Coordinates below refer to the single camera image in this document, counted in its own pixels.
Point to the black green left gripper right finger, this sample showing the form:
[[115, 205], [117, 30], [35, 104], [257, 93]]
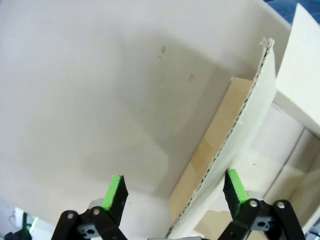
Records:
[[232, 197]]

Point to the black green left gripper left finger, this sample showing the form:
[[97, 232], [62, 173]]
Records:
[[117, 197]]

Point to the large brown cardboard box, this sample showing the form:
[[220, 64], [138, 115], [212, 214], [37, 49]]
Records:
[[75, 100]]

